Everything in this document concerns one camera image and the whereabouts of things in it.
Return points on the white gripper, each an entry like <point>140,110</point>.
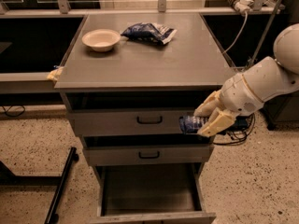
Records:
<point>239,94</point>

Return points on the blue rxbar snack bar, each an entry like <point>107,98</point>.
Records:
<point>191,124</point>

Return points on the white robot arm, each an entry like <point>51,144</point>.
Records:
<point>271,77</point>

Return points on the grey middle drawer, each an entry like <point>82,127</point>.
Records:
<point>141,155</point>

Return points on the grey drawer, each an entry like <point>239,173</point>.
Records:
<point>151,194</point>
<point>141,155</point>
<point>117,122</point>

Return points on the grey drawer cabinet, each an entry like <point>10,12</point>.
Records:
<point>138,75</point>

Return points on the grey top drawer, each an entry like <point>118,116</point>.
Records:
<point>117,122</point>

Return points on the grey bottom drawer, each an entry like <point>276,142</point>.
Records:
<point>151,194</point>

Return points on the blue white chip bag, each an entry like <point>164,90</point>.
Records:
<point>150,32</point>

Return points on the white power strip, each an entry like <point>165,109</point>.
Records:
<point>241,6</point>

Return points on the white bowl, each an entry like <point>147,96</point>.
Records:
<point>101,40</point>

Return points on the yellow tape piece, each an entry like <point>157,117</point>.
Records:
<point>55,74</point>

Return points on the black floor stand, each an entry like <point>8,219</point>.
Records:
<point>8,178</point>

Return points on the grey metal rail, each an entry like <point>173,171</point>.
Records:
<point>17,83</point>

